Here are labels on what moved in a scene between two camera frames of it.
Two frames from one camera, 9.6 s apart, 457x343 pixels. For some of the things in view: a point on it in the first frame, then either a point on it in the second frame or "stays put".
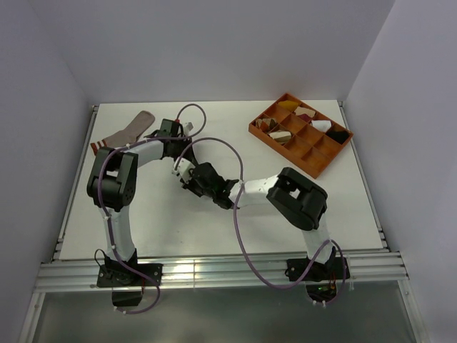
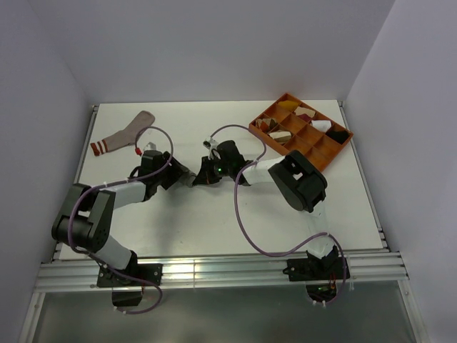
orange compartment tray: [299, 133] stays put
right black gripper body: [194, 186] -> [216, 169]
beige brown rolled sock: [280, 136] stays put
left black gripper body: [183, 147] -> [168, 174]
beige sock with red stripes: [143, 121] stays put
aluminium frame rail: [82, 276] stays put
